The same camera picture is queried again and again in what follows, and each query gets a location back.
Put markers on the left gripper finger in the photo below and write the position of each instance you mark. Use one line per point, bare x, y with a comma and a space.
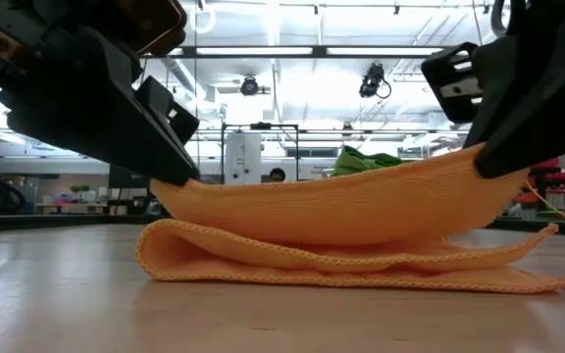
169, 110
91, 113

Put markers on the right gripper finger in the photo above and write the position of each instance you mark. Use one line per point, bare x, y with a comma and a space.
451, 83
532, 98

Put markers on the green microfiber towel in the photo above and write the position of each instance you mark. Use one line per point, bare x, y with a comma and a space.
361, 164

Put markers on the orange microfiber towel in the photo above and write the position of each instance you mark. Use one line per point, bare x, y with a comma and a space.
351, 220

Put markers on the red stacked bins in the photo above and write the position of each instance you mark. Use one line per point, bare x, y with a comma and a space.
547, 166

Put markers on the black ceiling device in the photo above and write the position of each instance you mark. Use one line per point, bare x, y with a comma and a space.
372, 81

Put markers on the white pillar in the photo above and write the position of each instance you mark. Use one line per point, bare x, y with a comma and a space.
243, 157

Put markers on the black shelf table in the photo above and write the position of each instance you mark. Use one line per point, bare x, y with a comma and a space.
542, 196

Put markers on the person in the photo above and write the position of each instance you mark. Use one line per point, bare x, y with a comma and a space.
277, 175

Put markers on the silver ceiling duct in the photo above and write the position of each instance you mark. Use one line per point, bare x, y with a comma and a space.
184, 73

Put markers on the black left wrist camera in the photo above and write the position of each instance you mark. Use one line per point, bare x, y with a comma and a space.
155, 24

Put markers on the black rig frame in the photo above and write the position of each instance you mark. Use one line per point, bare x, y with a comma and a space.
263, 126

